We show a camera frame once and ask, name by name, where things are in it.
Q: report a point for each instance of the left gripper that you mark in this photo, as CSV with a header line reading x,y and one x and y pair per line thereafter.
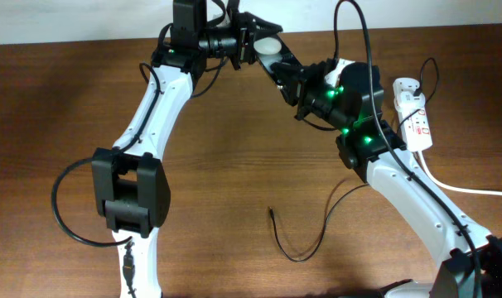
x,y
243,22

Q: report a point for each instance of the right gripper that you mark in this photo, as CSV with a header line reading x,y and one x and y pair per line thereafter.
x,y
297,84

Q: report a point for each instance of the black smartphone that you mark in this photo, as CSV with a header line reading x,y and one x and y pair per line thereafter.
x,y
276,58

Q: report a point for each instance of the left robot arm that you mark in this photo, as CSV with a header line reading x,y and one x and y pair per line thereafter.
x,y
130,185

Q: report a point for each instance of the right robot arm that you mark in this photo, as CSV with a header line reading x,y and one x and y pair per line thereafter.
x,y
467,255

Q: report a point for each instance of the white USB charger plug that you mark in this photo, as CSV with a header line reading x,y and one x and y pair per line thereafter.
x,y
406,100

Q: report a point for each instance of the white power strip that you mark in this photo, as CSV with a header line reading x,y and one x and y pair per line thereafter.
x,y
415,131

